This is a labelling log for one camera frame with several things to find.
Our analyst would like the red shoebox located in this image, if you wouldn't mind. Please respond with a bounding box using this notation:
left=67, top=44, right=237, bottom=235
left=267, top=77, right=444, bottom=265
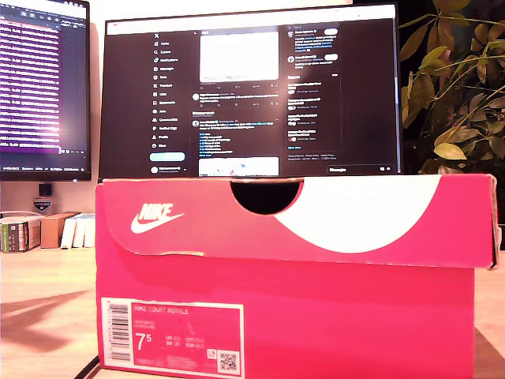
left=94, top=173, right=500, bottom=379

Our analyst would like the green printed box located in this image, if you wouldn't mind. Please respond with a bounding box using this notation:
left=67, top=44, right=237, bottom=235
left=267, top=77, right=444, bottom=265
left=0, top=219, right=43, bottom=253

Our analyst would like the brown cardboard box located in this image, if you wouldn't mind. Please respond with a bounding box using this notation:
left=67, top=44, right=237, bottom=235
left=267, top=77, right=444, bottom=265
left=39, top=212, right=82, bottom=250

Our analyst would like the white upright box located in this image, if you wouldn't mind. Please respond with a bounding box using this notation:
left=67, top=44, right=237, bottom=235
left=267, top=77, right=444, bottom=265
left=61, top=217, right=77, bottom=250
left=73, top=217, right=87, bottom=249
left=82, top=215, right=97, bottom=249

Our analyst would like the monitor with purple text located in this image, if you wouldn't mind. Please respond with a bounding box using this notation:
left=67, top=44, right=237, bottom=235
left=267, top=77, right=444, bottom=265
left=0, top=0, right=92, bottom=182

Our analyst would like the large black computer monitor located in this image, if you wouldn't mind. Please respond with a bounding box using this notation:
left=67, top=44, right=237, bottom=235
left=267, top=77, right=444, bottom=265
left=97, top=2, right=404, bottom=183

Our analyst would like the green leafy plant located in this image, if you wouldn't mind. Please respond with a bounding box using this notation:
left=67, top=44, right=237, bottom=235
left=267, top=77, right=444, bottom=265
left=398, top=0, right=505, bottom=177

